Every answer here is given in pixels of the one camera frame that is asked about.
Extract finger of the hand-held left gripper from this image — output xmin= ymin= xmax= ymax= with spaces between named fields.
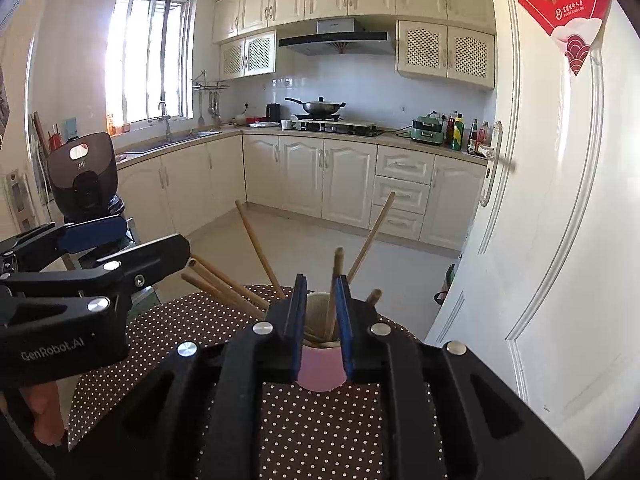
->
xmin=0 ymin=234 xmax=192 ymax=311
xmin=0 ymin=214 xmax=130 ymax=271

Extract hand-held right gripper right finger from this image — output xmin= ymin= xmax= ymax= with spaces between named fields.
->
xmin=334 ymin=274 xmax=586 ymax=480

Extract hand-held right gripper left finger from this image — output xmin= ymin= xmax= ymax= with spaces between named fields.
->
xmin=75 ymin=274 xmax=308 ymax=480

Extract pink cup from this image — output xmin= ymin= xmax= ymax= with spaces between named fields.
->
xmin=297 ymin=290 xmax=348 ymax=392

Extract bundle of wooden chopsticks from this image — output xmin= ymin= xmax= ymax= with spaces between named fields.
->
xmin=181 ymin=255 xmax=383 ymax=321

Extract person's left hand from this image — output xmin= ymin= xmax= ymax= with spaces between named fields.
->
xmin=25 ymin=382 xmax=68 ymax=446

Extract brown polka dot tablecloth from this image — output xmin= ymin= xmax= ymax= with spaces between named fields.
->
xmin=67 ymin=284 xmax=451 ymax=480

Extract steel sink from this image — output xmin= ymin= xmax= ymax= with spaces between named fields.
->
xmin=125 ymin=130 xmax=221 ymax=155

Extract metal sink faucet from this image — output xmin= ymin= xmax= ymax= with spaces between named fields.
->
xmin=158 ymin=101 xmax=173 ymax=142

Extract cream lower kitchen cabinets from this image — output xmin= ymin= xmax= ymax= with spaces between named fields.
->
xmin=115 ymin=132 xmax=488 ymax=251

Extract kitchen window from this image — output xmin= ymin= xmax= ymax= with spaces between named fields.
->
xmin=105 ymin=0 xmax=195 ymax=128

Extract black gas stove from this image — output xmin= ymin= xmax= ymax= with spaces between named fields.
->
xmin=292 ymin=114 xmax=383 ymax=137

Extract green countertop appliance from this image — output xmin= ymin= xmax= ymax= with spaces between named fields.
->
xmin=412 ymin=115 xmax=447 ymax=145

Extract metal wok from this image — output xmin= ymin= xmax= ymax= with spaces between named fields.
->
xmin=285 ymin=96 xmax=347 ymax=116

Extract white door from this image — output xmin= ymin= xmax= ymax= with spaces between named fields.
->
xmin=425 ymin=0 xmax=640 ymax=476

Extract range hood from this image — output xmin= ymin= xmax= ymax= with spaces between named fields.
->
xmin=277 ymin=17 xmax=396 ymax=57

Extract wall utensil rack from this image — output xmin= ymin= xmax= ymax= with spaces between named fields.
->
xmin=191 ymin=70 xmax=231 ymax=126

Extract metal door handle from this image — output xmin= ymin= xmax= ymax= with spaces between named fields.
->
xmin=479 ymin=121 xmax=503 ymax=207

